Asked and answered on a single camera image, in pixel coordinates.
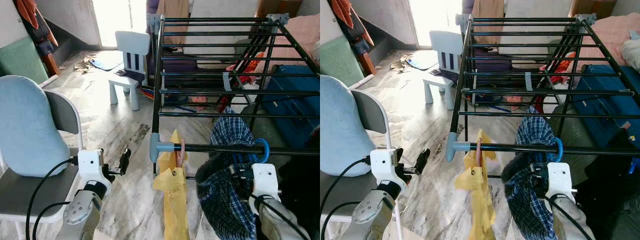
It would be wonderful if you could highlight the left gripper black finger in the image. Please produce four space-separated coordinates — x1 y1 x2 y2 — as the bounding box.
416 148 431 176
119 148 132 176

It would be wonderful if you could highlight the blue plaid shirt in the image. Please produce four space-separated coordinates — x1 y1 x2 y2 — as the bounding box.
195 106 261 240
501 106 563 240

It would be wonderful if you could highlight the blue plastic hanger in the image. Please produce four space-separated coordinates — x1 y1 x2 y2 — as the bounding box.
550 136 565 163
252 137 271 165

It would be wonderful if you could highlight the pink plastic hanger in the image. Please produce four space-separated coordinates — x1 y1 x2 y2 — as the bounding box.
474 137 485 173
175 139 187 173

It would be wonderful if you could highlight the yellow shirt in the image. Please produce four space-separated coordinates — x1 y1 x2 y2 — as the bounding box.
454 129 497 240
152 129 191 240

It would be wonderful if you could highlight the black garment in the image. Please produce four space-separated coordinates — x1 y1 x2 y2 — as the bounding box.
277 125 321 240
575 130 640 240

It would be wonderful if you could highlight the black metal drying rack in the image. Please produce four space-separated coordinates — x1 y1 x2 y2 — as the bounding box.
149 13 321 181
445 13 640 176

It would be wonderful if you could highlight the blue hard suitcase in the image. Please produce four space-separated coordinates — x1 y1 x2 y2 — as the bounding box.
260 64 321 151
570 64 640 151

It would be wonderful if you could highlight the light blue floor mat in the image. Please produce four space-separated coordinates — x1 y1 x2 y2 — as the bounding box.
405 56 440 71
90 57 123 72

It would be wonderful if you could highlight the dark purple bag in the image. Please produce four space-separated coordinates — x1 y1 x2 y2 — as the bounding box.
462 47 501 88
147 47 198 88

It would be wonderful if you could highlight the red cloth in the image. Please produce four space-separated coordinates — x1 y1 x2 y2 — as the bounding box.
227 59 266 86
537 59 576 113

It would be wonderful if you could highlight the white plastic child chair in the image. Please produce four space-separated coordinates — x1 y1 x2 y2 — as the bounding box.
422 31 463 111
108 31 152 112

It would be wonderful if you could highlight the green mesh panel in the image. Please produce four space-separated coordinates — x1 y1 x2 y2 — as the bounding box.
320 35 365 87
0 36 49 85

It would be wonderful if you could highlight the tan hanging cloth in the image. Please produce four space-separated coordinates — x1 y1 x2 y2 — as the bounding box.
157 0 190 31
471 0 505 31

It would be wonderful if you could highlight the pink blanket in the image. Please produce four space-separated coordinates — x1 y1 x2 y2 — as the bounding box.
582 14 640 66
270 14 321 63

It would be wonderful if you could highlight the beige cloth bundle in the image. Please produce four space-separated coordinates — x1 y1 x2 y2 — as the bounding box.
621 30 640 71

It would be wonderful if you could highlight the rust red hanging garment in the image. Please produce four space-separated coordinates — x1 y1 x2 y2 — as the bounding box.
14 0 40 30
330 0 357 30

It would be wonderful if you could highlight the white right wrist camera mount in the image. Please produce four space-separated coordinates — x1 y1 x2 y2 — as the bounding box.
545 162 573 201
250 163 282 202

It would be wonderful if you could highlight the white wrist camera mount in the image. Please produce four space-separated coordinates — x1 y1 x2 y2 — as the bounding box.
76 148 107 183
250 163 282 202
545 162 573 201
370 148 401 182

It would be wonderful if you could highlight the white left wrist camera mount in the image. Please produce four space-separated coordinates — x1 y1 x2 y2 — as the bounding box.
76 148 107 183
370 148 401 182

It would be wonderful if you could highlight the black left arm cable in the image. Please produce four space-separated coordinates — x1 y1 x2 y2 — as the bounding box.
322 215 361 240
320 156 373 240
32 201 71 240
26 157 80 240

